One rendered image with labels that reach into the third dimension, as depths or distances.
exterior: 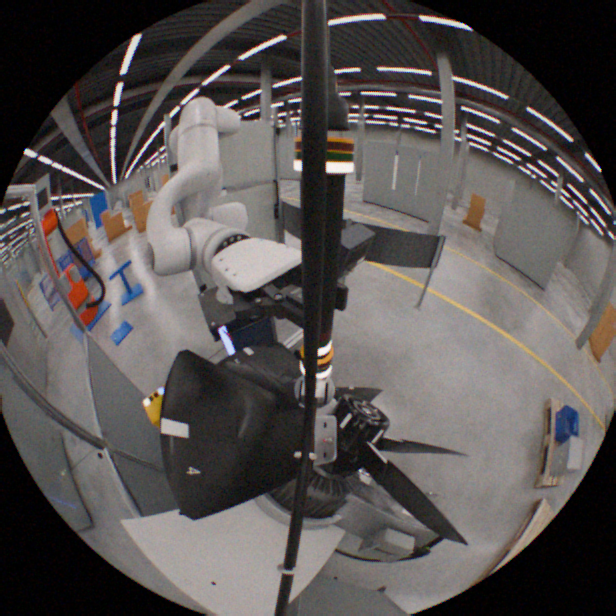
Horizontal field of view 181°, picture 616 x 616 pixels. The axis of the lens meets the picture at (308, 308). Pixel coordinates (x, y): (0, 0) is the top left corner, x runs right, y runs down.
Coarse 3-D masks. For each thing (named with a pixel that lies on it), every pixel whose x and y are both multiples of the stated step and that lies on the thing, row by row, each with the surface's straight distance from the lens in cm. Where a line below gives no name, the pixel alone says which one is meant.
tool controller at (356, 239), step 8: (360, 224) 113; (344, 232) 101; (352, 232) 103; (360, 232) 106; (368, 232) 109; (344, 240) 95; (352, 240) 97; (360, 240) 99; (368, 240) 105; (344, 248) 92; (352, 248) 92; (360, 248) 101; (368, 248) 113; (344, 256) 93; (352, 256) 98; (360, 256) 109; (344, 264) 96; (352, 264) 105; (344, 272) 102; (352, 272) 106
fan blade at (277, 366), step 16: (240, 352) 60; (256, 352) 60; (272, 352) 59; (288, 352) 60; (224, 368) 56; (240, 368) 55; (256, 368) 55; (272, 368) 54; (288, 368) 54; (256, 384) 52; (272, 384) 51; (288, 384) 50
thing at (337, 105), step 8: (328, 72) 18; (328, 80) 17; (336, 80) 18; (328, 88) 17; (336, 88) 18; (328, 96) 16; (336, 96) 17; (328, 104) 16; (336, 104) 16; (344, 104) 17; (328, 112) 16; (336, 112) 16; (344, 112) 16; (328, 120) 16; (336, 120) 16; (344, 120) 16; (328, 128) 19; (336, 128) 19; (344, 128) 16
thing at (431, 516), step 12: (396, 468) 35; (384, 480) 43; (396, 480) 39; (408, 480) 33; (396, 492) 42; (408, 492) 37; (420, 492) 31; (408, 504) 42; (420, 504) 37; (432, 504) 30; (420, 516) 43; (432, 516) 36; (444, 516) 29; (432, 528) 45; (444, 528) 37; (456, 540) 40
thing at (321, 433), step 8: (320, 416) 38; (328, 416) 39; (320, 424) 38; (328, 424) 39; (336, 424) 41; (320, 432) 38; (328, 432) 39; (320, 440) 38; (320, 448) 38; (328, 448) 40; (320, 456) 39; (328, 456) 40; (320, 464) 39
